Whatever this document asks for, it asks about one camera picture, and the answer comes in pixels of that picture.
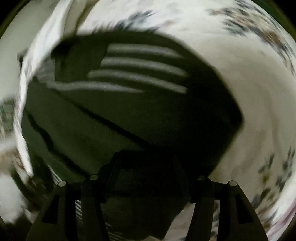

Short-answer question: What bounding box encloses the black grey striped sweater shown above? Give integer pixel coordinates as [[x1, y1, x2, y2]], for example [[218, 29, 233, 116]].
[[21, 31, 243, 240]]

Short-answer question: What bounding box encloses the white floral bed blanket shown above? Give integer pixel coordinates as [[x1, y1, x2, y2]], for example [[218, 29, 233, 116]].
[[14, 1, 295, 240]]

